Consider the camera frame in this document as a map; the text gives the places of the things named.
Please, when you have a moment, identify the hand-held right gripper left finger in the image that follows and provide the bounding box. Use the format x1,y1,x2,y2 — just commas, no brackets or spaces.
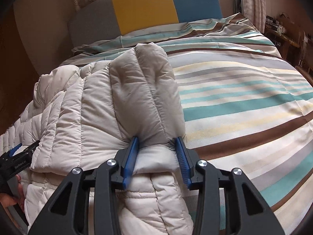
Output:
28,136,141,235

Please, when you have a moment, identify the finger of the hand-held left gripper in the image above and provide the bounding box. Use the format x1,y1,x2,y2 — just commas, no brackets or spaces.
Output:
21,140,41,157
4,143,23,156

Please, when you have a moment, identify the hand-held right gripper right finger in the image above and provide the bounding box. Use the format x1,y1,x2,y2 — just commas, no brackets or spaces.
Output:
172,136,285,235

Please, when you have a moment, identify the beige puffer jacket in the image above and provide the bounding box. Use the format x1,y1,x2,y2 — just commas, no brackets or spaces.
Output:
0,43,195,235

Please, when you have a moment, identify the person's left hand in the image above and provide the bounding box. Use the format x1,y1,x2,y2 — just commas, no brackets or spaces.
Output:
0,175,25,212

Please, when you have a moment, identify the brown wooden cabinet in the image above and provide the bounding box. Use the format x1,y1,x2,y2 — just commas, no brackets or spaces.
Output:
0,5,43,137

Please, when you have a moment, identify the striped bed cover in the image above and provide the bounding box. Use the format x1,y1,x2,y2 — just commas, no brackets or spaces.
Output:
59,13,313,226

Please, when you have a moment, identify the striped pillow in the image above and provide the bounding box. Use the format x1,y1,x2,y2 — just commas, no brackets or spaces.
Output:
72,13,257,54

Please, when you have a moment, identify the grey yellow blue headboard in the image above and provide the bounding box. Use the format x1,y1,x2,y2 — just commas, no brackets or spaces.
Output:
67,0,223,51

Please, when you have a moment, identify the wooden desk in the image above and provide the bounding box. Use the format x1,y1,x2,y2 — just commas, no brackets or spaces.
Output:
265,15,313,66

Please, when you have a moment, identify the rattan chair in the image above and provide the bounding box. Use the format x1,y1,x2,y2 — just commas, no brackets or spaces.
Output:
295,29,313,75

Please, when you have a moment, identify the pile of small desk things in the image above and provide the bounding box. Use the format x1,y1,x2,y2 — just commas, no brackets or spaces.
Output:
265,15,285,32

